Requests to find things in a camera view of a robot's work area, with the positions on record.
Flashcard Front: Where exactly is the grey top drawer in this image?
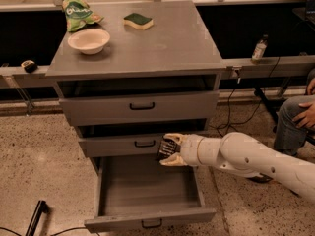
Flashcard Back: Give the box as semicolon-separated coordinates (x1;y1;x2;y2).
60;91;219;126

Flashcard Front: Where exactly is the white bowl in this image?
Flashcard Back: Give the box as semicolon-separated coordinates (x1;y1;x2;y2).
68;29;110;55

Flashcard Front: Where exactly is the grey open bottom drawer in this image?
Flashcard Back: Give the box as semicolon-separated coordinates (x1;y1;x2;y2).
85;154;216;233

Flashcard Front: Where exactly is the black chair base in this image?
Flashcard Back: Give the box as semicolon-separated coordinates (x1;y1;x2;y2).
254;88;315;145

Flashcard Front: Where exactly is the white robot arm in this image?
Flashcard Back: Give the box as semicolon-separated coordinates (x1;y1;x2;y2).
157;132;315;203

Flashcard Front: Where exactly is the black rxbar chocolate bar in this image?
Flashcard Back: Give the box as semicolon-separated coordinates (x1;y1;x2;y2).
156;139;179;161

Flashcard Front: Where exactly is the green chip bag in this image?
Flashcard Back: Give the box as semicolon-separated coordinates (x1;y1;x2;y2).
62;0;103;32

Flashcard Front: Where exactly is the person's hand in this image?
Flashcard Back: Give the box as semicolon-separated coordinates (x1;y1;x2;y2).
292;79;315;128

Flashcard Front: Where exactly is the black power cable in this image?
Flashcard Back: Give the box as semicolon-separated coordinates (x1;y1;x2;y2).
206;56;282;140

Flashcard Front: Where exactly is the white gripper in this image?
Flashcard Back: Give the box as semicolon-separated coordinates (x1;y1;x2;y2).
159;133;201;166

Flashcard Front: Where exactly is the grey middle drawer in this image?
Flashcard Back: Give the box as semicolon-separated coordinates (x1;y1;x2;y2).
79;133;163;157

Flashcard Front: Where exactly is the black yellow tape measure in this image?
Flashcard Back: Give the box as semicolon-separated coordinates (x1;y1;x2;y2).
21;60;37;73

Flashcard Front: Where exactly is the green yellow sponge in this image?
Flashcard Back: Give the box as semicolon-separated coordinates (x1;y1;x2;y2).
123;13;154;30

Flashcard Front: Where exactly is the grey metal rail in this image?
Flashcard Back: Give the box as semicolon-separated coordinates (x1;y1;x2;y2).
0;55;315;81

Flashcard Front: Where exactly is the black stand leg left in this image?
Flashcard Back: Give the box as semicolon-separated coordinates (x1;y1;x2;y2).
25;200;49;236

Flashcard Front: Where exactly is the grey drawer cabinet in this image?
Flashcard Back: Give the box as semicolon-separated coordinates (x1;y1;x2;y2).
44;0;227;174

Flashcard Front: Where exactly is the small glass bottle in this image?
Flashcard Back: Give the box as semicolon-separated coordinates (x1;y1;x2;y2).
251;34;268;64

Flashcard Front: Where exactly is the grey orange sneaker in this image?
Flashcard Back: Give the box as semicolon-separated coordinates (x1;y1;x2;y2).
250;175;272;184

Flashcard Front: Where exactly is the blue jeans leg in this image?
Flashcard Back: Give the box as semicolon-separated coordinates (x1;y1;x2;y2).
273;69;315;157

